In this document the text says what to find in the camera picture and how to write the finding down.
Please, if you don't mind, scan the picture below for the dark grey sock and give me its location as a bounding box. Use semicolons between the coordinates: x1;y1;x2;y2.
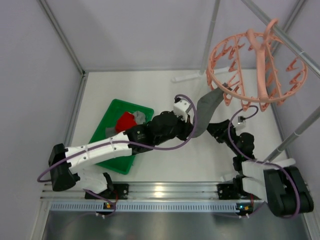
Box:
192;88;225;138

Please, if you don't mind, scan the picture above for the light grey sock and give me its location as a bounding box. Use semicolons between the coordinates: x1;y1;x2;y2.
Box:
132;111;146;125

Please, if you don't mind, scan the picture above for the red santa sock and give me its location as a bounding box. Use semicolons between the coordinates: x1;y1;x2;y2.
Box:
115;111;137;133

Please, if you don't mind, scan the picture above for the pink round clip hanger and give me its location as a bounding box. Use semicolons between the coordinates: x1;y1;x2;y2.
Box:
205;18;308;112

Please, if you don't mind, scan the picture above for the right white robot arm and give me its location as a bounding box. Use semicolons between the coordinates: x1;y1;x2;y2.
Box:
206;120;314;218

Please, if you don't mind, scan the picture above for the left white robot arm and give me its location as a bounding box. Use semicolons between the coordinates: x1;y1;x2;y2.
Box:
48;111;193;195

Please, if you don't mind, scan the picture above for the green plastic tray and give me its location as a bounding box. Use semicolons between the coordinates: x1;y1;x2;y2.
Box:
89;99;154;175

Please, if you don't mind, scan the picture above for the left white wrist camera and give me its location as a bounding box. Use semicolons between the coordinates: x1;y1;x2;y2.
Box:
173;97;191;123

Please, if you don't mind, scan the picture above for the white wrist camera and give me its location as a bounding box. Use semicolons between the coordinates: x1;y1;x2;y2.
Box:
173;97;191;123
237;115;246;127

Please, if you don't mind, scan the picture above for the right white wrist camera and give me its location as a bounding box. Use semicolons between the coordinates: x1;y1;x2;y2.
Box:
237;115;246;127

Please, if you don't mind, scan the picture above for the right black mount plate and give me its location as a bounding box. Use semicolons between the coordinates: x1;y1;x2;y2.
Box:
217;182;239;200

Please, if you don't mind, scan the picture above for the black mount plate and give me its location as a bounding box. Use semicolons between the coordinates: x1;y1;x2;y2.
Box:
98;183;130;200
217;182;239;200

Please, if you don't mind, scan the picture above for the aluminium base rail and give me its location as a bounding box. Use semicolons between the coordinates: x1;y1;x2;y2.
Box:
39;181;268;201

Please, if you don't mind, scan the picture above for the left black mount plate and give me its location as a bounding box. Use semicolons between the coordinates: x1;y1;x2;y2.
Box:
98;183;130;200

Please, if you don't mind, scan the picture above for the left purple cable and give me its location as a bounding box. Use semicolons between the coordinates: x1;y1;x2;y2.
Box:
36;94;199;216

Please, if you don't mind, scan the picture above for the slotted white cable duct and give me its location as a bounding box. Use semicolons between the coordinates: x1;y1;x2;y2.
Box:
50;201;253;213

